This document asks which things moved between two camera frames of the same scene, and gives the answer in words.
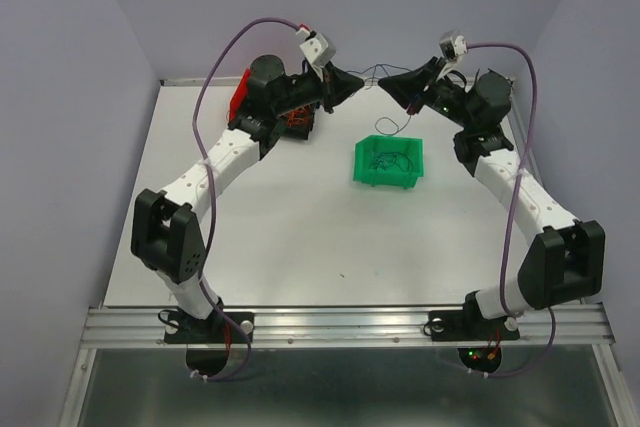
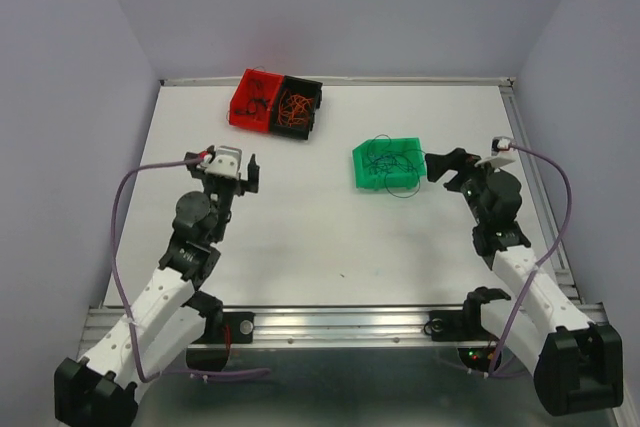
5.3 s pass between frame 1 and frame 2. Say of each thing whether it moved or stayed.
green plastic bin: stayed
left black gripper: moved
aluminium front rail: stayed
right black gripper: moved
